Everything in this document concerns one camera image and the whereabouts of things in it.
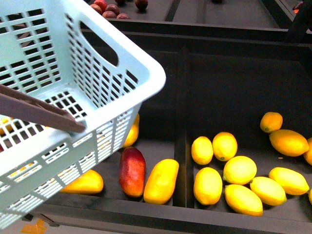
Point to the yellow lemon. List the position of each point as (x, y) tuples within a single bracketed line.
[(243, 201), (224, 146), (291, 181), (268, 190), (288, 142), (208, 186), (239, 170), (202, 150)]

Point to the orange lemon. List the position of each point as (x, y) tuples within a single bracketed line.
[(271, 122)]

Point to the red mango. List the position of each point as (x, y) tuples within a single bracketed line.
[(132, 171)]

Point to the brown basket handle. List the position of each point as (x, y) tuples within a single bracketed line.
[(16, 104)]

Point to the light blue plastic basket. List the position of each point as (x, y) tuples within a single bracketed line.
[(66, 54)]

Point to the yellow mango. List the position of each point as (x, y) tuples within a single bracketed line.
[(89, 183), (161, 182)]

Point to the yellow mango under basket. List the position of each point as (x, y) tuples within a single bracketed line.
[(89, 183)]

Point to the black fruit display shelf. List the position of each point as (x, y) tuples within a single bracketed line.
[(218, 79)]

